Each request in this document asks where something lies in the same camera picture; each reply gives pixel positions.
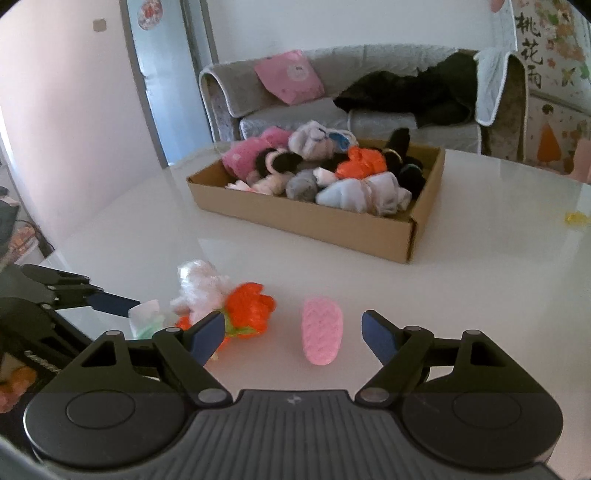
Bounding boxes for pink chair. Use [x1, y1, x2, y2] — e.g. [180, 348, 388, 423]
[569, 137, 591, 184]

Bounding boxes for pile of socks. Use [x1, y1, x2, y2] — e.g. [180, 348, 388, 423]
[222, 120, 428, 217]

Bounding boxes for grey quilted sofa cover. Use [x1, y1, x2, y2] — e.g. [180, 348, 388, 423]
[199, 45, 483, 153]

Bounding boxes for grey door frame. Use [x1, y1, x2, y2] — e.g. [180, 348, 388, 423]
[117, 0, 220, 169]

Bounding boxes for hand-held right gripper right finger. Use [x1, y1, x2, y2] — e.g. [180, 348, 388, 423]
[355, 310, 536, 408]

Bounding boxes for black sock with blue band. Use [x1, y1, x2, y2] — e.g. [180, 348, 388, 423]
[397, 159, 428, 200]

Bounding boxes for white fluffy sock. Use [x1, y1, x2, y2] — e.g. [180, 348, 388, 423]
[170, 260, 232, 324]

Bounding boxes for pink dotted sock bundle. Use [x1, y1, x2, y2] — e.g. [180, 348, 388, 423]
[222, 128, 291, 178]

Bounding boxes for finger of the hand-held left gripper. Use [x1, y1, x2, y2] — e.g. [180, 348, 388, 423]
[51, 284, 141, 319]
[22, 264, 106, 291]

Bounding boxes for cardboard box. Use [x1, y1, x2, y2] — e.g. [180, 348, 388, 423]
[186, 138, 446, 265]

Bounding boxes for pink knit sock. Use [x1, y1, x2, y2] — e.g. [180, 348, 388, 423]
[301, 296, 345, 366]

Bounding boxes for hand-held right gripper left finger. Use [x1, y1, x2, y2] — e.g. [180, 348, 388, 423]
[51, 311, 230, 408]

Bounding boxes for pink cushion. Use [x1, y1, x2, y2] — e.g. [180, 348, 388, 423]
[254, 50, 326, 106]

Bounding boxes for black clothes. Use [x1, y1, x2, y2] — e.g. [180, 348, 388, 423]
[332, 52, 478, 129]

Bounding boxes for grey door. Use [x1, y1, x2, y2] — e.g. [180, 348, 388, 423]
[134, 0, 197, 158]

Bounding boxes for dark furniture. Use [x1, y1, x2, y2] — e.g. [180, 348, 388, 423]
[0, 198, 23, 257]

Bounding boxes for floral wall poster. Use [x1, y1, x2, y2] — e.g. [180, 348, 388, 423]
[510, 0, 591, 175]

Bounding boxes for person's left hand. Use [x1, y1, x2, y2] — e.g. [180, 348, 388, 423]
[0, 367, 38, 412]

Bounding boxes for lavender sock bundle with band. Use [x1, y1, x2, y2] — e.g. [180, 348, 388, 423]
[315, 172, 413, 217]

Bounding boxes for white desktop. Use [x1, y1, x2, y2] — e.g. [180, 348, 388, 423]
[44, 141, 591, 480]

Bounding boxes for light green sock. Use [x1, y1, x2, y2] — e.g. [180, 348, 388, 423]
[128, 299, 168, 337]

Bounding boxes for orange sock bundle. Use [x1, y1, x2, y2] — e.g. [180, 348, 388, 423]
[175, 282, 277, 349]

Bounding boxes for red round door sticker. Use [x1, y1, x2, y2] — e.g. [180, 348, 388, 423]
[137, 0, 163, 31]

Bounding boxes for grey sofa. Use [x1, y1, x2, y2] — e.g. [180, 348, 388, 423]
[198, 44, 529, 162]

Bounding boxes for white quilted armrest cover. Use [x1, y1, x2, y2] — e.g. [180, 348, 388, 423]
[473, 48, 527, 126]

